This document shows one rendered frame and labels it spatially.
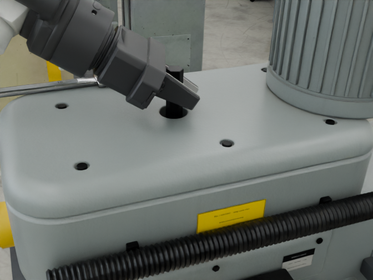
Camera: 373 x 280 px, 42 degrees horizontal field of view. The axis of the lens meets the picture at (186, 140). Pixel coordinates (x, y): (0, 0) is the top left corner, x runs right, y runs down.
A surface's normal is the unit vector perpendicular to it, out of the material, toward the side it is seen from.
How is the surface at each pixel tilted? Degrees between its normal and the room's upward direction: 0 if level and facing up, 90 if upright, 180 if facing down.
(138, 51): 30
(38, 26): 67
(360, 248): 90
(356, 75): 90
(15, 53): 90
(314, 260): 90
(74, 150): 0
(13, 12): 56
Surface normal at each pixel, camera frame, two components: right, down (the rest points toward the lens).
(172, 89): 0.05, 0.54
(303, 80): -0.69, 0.36
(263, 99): 0.03, -0.85
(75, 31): 0.26, 0.19
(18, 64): 0.35, 0.51
